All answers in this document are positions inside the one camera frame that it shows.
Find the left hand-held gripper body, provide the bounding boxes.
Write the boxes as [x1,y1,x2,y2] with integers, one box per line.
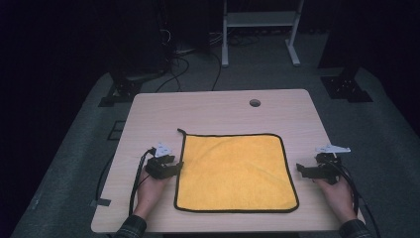
[145,142,176,180]

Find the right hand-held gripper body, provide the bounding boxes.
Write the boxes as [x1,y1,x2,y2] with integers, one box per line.
[310,144,352,185]

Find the yellow and dark grey cloth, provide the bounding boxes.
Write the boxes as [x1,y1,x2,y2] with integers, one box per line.
[173,128,300,214]

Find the person's left hand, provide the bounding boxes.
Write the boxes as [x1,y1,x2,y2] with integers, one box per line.
[133,168,171,220]

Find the person's right hand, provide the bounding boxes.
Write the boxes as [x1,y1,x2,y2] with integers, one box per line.
[313,177,359,225]

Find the grey tape strip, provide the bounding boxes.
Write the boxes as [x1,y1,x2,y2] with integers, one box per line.
[90,197,112,208]

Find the black stand base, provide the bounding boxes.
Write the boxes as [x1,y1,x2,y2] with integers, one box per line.
[97,70,166,108]
[320,67,374,103]

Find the white metal stand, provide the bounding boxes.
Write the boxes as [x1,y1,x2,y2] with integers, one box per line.
[221,0,305,68]

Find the left hand-held gripper black cable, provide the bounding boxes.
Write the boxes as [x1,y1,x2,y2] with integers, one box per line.
[128,148,157,217]

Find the hand-held gripper black cable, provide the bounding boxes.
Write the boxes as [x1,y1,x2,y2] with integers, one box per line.
[128,148,157,217]
[325,155,362,216]

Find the right hand-held gripper black cable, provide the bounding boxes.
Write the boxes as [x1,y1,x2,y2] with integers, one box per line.
[325,155,362,216]

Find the black cable beside table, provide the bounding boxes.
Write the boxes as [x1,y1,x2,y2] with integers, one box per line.
[358,194,381,238]
[94,154,115,202]

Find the black floor cables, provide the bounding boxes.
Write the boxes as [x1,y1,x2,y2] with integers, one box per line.
[155,49,223,93]

